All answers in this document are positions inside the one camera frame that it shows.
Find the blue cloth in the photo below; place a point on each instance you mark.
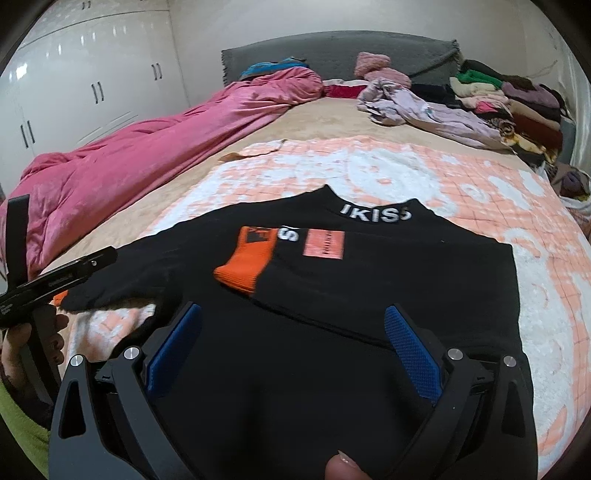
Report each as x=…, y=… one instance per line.
x=263, y=68

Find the crumpled lilac garment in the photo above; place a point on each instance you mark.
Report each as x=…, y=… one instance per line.
x=415, y=108

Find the red cloth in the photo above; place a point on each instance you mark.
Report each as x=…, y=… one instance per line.
x=344, y=91

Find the person's left forearm green sleeve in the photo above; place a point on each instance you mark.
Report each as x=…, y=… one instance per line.
x=23, y=429

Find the white bag of clothes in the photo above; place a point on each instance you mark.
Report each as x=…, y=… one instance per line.
x=572, y=182

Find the white glossy wardrobe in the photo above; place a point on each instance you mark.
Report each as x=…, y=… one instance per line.
x=92, y=60

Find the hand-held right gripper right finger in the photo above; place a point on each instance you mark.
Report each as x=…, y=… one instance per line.
x=411, y=350

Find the pile of folded clothes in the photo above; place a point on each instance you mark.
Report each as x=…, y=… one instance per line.
x=521, y=106

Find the bed with beige sheet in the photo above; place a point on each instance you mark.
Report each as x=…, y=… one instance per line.
x=300, y=124

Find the black sweater with orange cuffs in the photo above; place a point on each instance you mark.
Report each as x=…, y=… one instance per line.
x=323, y=369

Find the peach and white fleece blanket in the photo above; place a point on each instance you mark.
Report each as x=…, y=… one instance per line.
x=461, y=184

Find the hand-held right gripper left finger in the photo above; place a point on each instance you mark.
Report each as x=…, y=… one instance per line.
x=178, y=344

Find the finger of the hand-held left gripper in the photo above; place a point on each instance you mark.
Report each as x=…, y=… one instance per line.
x=83, y=270

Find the cream satin curtain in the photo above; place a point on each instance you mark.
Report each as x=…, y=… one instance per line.
x=579, y=115

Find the person's left hand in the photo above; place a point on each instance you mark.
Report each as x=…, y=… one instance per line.
x=53, y=334

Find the pink quilt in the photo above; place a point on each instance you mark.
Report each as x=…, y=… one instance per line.
x=138, y=152

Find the pink fluffy garment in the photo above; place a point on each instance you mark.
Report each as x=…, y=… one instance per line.
x=374, y=62

